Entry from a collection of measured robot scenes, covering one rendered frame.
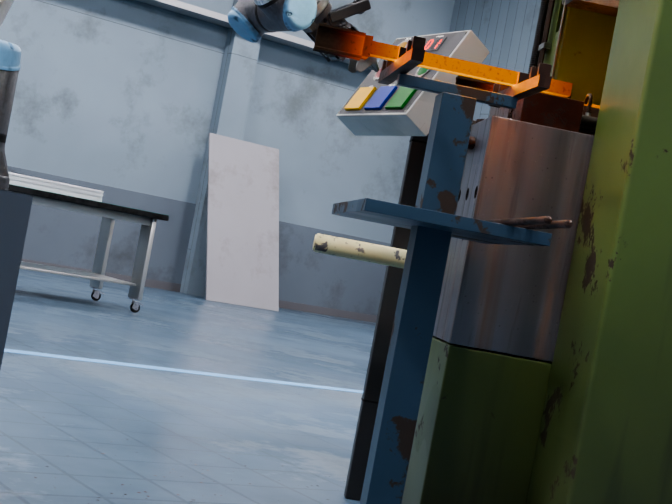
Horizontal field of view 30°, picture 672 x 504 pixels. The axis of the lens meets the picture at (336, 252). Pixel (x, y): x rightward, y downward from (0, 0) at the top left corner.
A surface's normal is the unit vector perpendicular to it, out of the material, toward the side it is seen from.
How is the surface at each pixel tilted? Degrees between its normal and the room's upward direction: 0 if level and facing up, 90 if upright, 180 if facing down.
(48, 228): 90
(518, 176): 90
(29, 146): 90
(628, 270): 90
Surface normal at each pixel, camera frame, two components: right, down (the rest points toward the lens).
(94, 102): 0.56, 0.10
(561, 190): 0.09, 0.01
